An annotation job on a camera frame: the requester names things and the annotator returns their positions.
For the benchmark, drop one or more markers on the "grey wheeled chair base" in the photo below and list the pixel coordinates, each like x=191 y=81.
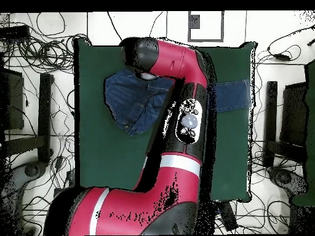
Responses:
x=285 y=178
x=32 y=170

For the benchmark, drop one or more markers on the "black box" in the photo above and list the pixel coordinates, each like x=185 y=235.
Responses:
x=294 y=113
x=14 y=103

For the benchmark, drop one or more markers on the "dark green spare cloth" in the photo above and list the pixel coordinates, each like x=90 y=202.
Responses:
x=310 y=123

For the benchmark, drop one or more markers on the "dark green table cloth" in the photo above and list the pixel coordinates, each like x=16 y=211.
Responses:
x=110 y=152

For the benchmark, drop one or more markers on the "black power adapter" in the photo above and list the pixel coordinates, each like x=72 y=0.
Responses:
x=59 y=162
x=57 y=191
x=281 y=57

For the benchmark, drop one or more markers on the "black power strip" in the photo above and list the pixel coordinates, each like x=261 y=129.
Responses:
x=228 y=216
x=70 y=178
x=14 y=32

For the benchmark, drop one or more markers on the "blue denim jeans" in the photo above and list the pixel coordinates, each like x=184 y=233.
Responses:
x=130 y=98

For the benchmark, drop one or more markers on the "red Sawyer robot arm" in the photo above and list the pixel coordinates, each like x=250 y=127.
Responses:
x=172 y=59

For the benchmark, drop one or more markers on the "grey square floor frame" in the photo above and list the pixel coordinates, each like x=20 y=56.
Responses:
x=194 y=22

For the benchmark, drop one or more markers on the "black stand base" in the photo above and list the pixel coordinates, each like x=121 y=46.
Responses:
x=45 y=118
x=270 y=118

